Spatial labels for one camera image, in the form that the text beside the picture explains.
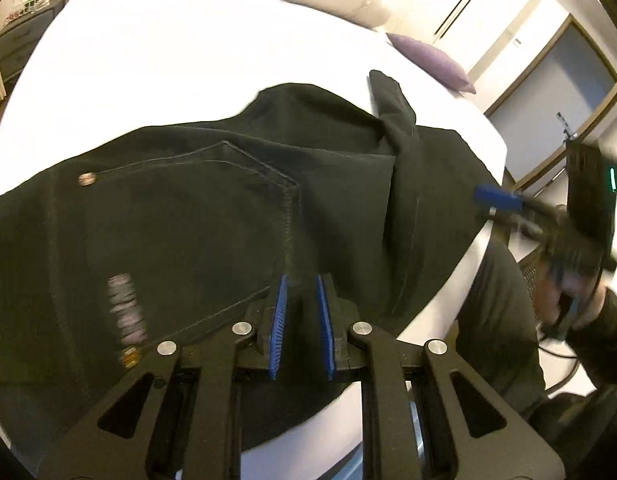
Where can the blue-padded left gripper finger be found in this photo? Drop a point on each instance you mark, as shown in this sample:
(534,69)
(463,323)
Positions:
(115,439)

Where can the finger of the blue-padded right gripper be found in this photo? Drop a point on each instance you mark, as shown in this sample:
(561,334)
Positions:
(426,413)

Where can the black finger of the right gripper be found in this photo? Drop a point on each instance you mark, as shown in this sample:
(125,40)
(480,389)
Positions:
(529,223)

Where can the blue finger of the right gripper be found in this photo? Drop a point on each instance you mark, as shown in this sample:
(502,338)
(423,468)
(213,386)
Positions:
(497,198)

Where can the black jeans pants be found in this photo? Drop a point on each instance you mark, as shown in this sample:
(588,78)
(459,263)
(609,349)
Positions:
(169,232)

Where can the person's dark sleeve forearm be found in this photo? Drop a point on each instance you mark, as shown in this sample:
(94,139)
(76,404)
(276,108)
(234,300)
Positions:
(595,344)

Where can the person's right hand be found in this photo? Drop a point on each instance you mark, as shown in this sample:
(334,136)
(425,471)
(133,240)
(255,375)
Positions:
(554,295)

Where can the purple cushion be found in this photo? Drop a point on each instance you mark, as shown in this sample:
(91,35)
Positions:
(434,62)

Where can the white wardrobe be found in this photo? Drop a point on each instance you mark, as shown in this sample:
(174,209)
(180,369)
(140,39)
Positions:
(463,5)

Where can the white bed mattress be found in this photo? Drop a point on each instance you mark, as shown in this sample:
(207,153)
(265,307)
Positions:
(107,67)

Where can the grey nightstand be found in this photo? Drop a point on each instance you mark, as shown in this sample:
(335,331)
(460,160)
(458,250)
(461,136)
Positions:
(19,39)

